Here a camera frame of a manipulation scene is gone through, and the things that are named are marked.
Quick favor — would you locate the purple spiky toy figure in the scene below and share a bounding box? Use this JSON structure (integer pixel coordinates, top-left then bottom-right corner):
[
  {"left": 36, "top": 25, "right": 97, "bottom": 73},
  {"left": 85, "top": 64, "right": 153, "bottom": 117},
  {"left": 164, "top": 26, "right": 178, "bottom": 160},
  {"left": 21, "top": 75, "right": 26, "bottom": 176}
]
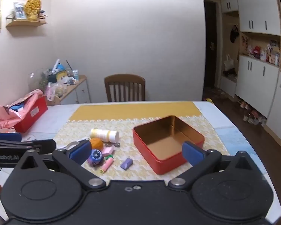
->
[{"left": 87, "top": 149, "right": 103, "bottom": 167}]

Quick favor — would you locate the round tin with lid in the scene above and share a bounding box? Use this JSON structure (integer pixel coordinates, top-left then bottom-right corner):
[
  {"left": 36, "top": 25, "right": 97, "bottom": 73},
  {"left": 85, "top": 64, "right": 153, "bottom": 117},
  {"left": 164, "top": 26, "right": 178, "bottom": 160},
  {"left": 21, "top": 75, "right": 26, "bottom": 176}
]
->
[{"left": 64, "top": 141, "right": 80, "bottom": 150}]

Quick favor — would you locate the pink plastic bag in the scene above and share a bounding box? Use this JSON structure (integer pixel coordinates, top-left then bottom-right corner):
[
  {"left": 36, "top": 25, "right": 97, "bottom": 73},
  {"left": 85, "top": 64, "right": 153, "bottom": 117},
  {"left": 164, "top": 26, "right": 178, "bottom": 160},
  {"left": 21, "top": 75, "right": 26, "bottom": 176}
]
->
[{"left": 0, "top": 89, "right": 44, "bottom": 131}]

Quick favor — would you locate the white tote bag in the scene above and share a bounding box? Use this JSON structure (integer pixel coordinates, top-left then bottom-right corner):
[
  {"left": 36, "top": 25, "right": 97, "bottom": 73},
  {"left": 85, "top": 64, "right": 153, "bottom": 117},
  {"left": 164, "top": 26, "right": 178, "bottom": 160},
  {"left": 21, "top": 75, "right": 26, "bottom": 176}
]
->
[{"left": 223, "top": 54, "right": 239, "bottom": 71}]

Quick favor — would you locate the red cardboard box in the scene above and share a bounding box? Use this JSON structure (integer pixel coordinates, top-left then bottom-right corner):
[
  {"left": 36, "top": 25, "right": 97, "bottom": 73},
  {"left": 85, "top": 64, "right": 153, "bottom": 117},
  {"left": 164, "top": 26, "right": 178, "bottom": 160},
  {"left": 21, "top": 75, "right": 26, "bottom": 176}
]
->
[{"left": 14, "top": 97, "right": 48, "bottom": 133}]

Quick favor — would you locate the purple candy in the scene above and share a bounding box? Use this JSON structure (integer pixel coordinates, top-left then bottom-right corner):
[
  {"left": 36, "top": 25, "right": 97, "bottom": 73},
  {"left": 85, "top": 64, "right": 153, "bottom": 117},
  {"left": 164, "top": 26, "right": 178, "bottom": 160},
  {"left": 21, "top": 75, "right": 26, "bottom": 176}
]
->
[{"left": 120, "top": 158, "right": 133, "bottom": 170}]

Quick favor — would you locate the yellow houndstooth table mat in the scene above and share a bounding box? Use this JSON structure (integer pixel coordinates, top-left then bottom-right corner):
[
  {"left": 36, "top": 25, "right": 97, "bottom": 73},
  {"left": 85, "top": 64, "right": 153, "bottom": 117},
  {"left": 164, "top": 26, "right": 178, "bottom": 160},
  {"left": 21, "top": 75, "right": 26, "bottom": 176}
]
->
[{"left": 13, "top": 101, "right": 230, "bottom": 183}]

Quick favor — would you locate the red square metal tin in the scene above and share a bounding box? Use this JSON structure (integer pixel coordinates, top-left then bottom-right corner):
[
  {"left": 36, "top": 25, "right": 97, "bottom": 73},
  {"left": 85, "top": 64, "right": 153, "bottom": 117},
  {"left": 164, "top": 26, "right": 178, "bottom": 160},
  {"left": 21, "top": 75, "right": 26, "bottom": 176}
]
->
[{"left": 133, "top": 115, "right": 205, "bottom": 175}]

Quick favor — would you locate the small photo frame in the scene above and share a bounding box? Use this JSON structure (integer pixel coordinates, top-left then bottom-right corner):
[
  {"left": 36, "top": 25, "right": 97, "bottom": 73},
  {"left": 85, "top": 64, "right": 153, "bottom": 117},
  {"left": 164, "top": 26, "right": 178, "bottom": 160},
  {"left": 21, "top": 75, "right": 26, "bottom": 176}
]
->
[{"left": 13, "top": 3, "right": 27, "bottom": 20}]

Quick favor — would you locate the orange fruit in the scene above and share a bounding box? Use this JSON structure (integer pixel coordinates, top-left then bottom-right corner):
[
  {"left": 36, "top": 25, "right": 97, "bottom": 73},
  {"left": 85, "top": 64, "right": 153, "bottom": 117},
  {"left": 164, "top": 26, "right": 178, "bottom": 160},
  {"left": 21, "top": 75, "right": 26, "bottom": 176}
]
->
[{"left": 90, "top": 138, "right": 104, "bottom": 151}]

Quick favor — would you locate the white drawer sideboard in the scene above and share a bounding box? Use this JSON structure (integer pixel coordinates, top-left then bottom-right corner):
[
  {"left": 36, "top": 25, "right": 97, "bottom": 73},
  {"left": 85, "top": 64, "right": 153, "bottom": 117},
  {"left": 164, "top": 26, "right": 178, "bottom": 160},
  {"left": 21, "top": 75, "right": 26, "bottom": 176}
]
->
[{"left": 46, "top": 75, "right": 91, "bottom": 106}]

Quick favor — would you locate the wooden wall shelf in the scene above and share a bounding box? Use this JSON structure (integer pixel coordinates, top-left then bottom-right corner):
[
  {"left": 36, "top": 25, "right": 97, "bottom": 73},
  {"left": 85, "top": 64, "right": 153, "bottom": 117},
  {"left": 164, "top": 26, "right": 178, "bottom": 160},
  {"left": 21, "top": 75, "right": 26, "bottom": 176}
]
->
[{"left": 6, "top": 20, "right": 46, "bottom": 27}]

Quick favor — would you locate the silver nail clipper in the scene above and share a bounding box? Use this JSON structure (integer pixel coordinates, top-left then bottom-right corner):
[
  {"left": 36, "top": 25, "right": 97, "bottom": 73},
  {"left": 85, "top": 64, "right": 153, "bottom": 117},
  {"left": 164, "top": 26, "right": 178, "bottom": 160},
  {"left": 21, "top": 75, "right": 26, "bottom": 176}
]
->
[{"left": 104, "top": 142, "right": 120, "bottom": 147}]

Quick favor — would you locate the white wall cabinet unit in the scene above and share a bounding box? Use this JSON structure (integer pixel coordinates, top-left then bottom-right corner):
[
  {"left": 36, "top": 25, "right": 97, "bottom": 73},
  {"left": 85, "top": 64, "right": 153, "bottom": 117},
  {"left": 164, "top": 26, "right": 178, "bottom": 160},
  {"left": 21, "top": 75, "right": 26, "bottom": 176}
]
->
[{"left": 219, "top": 0, "right": 281, "bottom": 136}]

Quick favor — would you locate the pink tube candy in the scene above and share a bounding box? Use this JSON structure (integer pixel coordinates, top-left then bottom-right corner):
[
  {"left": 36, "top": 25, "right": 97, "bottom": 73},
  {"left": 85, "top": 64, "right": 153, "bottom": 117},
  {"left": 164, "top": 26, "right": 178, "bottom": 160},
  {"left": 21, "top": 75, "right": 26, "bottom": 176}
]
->
[{"left": 100, "top": 157, "right": 114, "bottom": 173}]

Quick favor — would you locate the wooden slatted chair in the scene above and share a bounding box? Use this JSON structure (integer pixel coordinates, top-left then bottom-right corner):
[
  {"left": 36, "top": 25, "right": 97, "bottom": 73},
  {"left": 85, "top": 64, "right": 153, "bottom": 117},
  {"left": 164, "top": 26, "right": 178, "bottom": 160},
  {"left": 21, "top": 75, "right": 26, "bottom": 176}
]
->
[{"left": 104, "top": 74, "right": 146, "bottom": 102}]

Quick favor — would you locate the yellow blue cartoon holder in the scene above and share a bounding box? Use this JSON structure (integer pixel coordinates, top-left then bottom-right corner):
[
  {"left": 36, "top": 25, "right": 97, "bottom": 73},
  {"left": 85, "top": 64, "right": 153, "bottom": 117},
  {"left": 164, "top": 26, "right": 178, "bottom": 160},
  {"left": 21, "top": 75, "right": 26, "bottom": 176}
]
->
[{"left": 48, "top": 63, "right": 68, "bottom": 83}]

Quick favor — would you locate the white yellow supplement bottle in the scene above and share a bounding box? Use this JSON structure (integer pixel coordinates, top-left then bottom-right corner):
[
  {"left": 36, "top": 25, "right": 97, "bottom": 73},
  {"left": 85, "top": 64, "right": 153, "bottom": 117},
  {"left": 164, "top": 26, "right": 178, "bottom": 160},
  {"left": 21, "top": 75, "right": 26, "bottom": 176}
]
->
[{"left": 90, "top": 128, "right": 120, "bottom": 143}]

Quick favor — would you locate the pink eraser block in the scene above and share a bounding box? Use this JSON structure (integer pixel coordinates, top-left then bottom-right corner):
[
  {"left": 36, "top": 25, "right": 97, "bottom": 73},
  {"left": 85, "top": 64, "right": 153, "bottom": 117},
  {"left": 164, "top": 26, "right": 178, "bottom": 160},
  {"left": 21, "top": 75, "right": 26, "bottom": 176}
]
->
[{"left": 101, "top": 145, "right": 115, "bottom": 156}]

